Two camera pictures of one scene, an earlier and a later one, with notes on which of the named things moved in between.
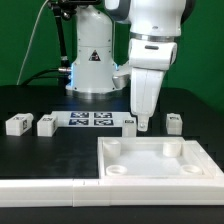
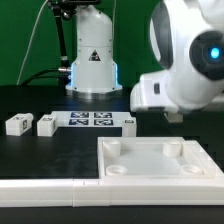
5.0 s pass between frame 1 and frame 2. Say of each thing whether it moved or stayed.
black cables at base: stayed
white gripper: moved
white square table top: stayed
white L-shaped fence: stayed
